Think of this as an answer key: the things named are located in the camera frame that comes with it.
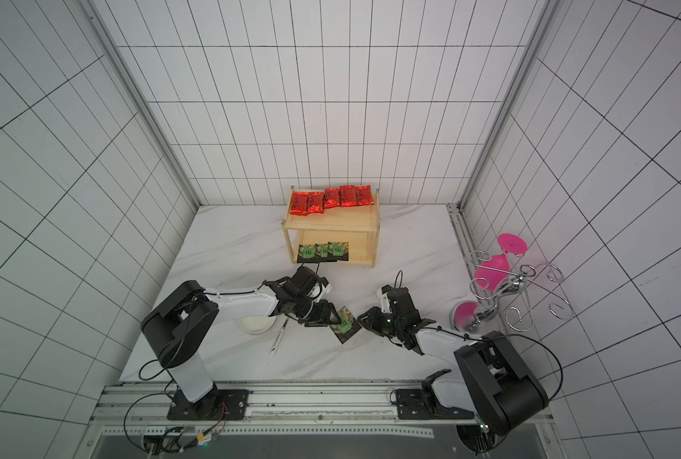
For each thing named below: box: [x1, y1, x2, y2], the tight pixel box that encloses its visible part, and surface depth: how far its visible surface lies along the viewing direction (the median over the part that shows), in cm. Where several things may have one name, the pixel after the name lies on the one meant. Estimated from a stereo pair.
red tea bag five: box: [355, 184, 374, 207], surface depth 94 cm
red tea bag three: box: [324, 187, 341, 209], surface depth 92 cm
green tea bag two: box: [300, 243, 316, 260], surface depth 105 cm
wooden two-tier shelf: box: [281, 185, 381, 269], surface depth 91 cm
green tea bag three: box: [328, 241, 350, 257], surface depth 106 cm
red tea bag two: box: [307, 191, 326, 215], surface depth 91 cm
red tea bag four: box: [339, 184, 357, 208], surface depth 94 cm
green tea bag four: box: [329, 306, 354, 335], surface depth 88 cm
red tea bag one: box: [289, 191, 309, 217], surface depth 92 cm
